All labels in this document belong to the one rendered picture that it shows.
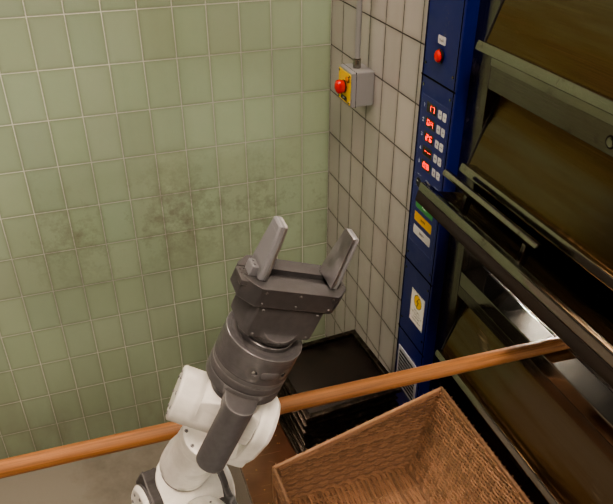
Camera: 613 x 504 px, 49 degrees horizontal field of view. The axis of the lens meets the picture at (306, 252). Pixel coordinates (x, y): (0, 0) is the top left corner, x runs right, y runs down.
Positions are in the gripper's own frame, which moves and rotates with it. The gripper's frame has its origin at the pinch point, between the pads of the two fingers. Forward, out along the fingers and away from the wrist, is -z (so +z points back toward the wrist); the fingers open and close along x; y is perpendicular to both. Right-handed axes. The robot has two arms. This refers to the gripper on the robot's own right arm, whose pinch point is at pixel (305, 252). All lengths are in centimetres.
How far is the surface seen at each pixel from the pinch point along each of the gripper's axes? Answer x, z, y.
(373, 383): -43, 41, 22
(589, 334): -54, 8, 1
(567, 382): -78, 28, 12
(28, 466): 12, 66, 25
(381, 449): -81, 85, 41
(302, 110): -74, 36, 143
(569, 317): -54, 8, 6
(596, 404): -78, 27, 5
